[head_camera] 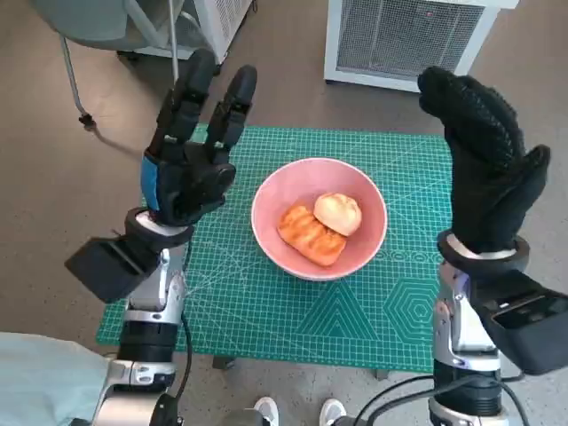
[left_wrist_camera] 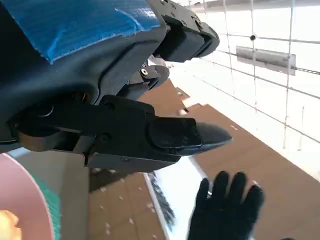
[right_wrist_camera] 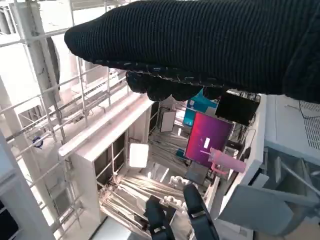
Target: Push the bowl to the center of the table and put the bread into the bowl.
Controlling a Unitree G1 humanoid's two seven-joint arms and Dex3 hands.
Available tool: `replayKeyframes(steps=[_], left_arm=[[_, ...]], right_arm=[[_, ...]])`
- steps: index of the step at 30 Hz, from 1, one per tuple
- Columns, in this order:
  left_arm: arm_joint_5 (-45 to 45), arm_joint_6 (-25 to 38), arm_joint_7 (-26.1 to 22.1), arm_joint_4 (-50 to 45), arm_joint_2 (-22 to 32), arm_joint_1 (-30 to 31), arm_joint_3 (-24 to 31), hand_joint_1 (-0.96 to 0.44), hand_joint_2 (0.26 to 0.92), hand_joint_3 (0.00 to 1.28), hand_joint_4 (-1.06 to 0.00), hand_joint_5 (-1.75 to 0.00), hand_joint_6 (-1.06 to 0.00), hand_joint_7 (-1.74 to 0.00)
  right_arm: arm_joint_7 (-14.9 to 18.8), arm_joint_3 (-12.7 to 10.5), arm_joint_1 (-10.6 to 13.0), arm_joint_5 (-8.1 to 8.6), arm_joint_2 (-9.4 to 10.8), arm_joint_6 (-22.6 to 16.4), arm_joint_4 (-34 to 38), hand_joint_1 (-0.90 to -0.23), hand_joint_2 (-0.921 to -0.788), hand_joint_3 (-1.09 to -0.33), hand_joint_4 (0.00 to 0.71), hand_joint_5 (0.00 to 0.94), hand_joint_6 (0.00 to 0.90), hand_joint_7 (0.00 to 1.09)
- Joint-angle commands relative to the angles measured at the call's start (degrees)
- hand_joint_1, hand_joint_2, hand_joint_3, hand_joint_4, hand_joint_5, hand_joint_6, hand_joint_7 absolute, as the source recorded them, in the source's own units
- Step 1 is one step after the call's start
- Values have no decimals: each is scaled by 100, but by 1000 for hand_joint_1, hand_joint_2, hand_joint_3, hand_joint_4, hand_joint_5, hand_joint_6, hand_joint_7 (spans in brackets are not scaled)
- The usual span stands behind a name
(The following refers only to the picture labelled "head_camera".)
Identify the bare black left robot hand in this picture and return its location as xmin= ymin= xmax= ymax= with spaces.
xmin=140 ymin=48 xmax=258 ymax=230

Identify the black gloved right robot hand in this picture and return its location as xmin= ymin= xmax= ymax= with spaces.
xmin=417 ymin=66 xmax=552 ymax=254

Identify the pink bowl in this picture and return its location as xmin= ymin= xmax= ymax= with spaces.
xmin=250 ymin=157 xmax=389 ymax=280

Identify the oblong toasted bread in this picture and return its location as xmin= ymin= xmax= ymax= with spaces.
xmin=278 ymin=202 xmax=348 ymax=267

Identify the round bread bun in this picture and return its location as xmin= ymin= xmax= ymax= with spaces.
xmin=313 ymin=192 xmax=363 ymax=237

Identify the green cutting mat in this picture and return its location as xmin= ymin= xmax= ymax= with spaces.
xmin=96 ymin=123 xmax=449 ymax=373

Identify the narrow white mesh cabinet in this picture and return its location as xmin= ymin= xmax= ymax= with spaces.
xmin=117 ymin=0 xmax=258 ymax=76

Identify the wide white mesh cabinet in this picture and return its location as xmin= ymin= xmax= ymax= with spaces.
xmin=322 ymin=0 xmax=520 ymax=94

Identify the grey chair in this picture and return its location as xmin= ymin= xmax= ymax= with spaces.
xmin=28 ymin=0 xmax=187 ymax=130

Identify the white shoe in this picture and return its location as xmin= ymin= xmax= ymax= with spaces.
xmin=319 ymin=398 xmax=347 ymax=426
xmin=253 ymin=397 xmax=280 ymax=426

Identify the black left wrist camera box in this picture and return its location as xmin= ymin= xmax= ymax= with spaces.
xmin=64 ymin=237 xmax=163 ymax=304

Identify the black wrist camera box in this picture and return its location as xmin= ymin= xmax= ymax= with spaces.
xmin=472 ymin=270 xmax=568 ymax=376
xmin=64 ymin=237 xmax=163 ymax=304

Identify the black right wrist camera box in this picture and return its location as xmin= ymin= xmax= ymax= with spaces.
xmin=472 ymin=270 xmax=568 ymax=376

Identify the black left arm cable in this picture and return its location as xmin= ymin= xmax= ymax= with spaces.
xmin=163 ymin=248 xmax=196 ymax=426

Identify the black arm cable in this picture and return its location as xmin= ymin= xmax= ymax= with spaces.
xmin=343 ymin=375 xmax=438 ymax=426
xmin=163 ymin=248 xmax=196 ymax=426

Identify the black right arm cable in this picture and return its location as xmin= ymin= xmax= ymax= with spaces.
xmin=343 ymin=375 xmax=438 ymax=426

